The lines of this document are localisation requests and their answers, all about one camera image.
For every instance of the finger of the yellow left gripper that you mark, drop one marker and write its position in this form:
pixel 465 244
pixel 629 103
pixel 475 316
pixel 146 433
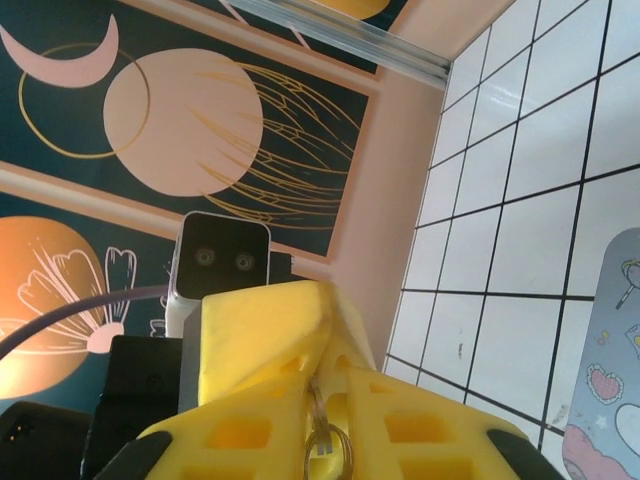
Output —
pixel 255 335
pixel 345 330

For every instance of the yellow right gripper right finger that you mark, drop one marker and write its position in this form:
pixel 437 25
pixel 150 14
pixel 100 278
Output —
pixel 425 450

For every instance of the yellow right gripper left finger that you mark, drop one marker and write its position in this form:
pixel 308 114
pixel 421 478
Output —
pixel 240 450

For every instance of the orange circle pink flower panel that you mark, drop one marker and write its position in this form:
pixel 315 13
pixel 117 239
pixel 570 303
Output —
pixel 50 260

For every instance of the pastel cartoon mat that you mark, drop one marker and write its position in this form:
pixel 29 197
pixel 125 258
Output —
pixel 615 350

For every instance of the moon and pink circle panel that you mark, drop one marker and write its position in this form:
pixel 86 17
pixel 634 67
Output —
pixel 175 125

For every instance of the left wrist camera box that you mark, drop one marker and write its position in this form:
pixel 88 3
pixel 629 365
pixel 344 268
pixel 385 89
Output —
pixel 220 250

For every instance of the aluminium corner post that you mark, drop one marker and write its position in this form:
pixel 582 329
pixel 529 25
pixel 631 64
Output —
pixel 375 47

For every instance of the orange ovals dark wall panel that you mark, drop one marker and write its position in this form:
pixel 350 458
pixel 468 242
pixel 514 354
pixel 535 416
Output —
pixel 350 7

